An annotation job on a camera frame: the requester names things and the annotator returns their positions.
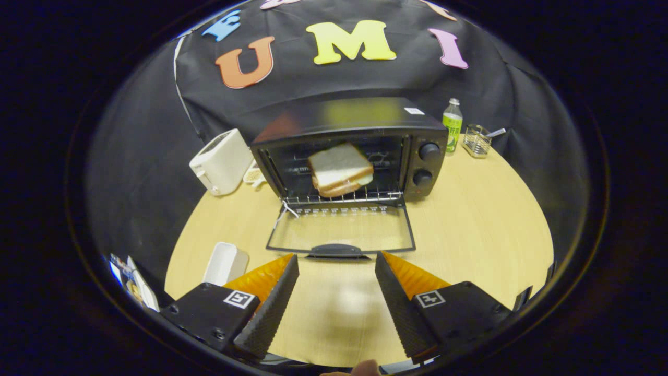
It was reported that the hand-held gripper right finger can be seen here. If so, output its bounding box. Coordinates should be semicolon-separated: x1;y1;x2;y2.
375;251;515;361

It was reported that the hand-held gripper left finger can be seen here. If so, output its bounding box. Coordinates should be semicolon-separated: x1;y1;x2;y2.
159;254;301;361

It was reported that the white bread sandwich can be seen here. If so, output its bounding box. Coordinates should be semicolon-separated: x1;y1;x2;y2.
307;143;375;198

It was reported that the black toaster oven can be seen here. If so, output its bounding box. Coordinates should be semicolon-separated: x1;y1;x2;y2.
250;97;449;260

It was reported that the white toaster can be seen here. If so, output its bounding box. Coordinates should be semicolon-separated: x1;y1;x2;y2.
189;128;255;197

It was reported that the white rectangular tray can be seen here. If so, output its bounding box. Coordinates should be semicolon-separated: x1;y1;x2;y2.
202;242;250;287

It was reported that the white divided snack dish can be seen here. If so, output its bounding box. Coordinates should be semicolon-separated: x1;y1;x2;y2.
243;159;268;190

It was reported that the clear glass container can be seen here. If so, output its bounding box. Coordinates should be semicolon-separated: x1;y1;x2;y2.
462;124;492;159

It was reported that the green label bottle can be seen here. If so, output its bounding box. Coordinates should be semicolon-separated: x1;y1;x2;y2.
442;98;463;154

